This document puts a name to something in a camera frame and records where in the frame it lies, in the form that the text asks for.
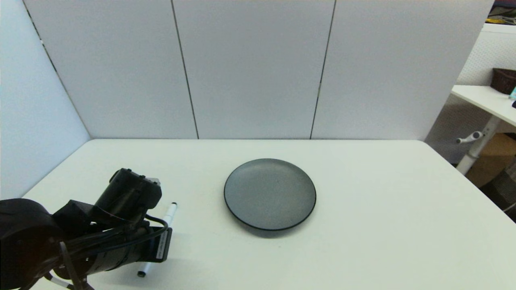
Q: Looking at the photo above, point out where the white marker with black caps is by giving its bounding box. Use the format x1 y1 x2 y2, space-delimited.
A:
137 202 178 278

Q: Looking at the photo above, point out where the dark grey round plate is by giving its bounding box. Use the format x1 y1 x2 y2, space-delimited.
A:
224 158 317 232

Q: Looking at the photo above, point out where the white desk leg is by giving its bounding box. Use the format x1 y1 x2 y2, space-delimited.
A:
456 116 502 175

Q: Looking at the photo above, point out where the brown cardboard box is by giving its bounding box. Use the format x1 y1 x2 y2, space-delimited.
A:
465 133 516 188

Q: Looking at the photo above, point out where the white side desk top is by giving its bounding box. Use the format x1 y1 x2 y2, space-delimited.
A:
451 85 516 128

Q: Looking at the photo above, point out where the white perforated panel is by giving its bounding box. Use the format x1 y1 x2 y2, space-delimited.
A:
425 23 516 164

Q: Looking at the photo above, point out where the dark brown woven basket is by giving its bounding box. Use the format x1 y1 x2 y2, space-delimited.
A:
491 68 516 95

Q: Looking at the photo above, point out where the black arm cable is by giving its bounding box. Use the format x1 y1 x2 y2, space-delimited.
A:
60 213 169 258

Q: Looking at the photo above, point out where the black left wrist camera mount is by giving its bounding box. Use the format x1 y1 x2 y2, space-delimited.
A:
94 168 163 226

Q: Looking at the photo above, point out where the white desk crank handle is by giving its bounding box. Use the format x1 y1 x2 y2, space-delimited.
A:
456 131 484 145

